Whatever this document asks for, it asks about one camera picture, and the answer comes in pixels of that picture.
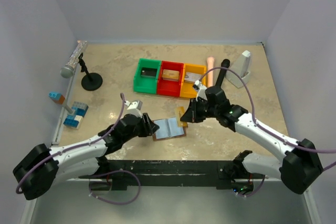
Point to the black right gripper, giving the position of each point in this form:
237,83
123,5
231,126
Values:
189,117

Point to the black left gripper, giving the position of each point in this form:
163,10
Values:
149,127

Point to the gold VIP card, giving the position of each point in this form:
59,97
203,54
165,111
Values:
179,112

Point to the brown leather card holder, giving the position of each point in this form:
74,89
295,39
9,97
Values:
168,129

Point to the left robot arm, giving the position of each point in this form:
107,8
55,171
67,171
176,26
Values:
44,166

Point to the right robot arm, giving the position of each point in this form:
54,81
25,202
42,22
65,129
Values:
295,163

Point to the silver card in yellow bin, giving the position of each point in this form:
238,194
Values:
191,77

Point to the black card in green bin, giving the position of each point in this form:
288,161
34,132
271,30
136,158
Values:
148,72

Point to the yellow plastic bin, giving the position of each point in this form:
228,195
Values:
187,90

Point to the red plastic bin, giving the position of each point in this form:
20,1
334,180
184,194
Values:
169,88

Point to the green plastic bin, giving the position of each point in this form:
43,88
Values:
146,85

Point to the grey wedge stand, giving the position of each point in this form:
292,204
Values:
241,67

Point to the black microphone stand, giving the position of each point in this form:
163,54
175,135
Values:
91,81

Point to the blue toy brick stack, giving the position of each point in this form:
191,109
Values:
74,120

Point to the blue orange toy brick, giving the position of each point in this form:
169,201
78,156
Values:
57,98

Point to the silver glitter microphone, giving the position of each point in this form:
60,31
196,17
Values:
69,69

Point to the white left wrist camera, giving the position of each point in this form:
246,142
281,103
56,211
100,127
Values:
134,108

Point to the pink cylindrical handle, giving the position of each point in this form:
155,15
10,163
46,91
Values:
210,65

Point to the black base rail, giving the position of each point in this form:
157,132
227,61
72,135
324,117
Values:
219,174

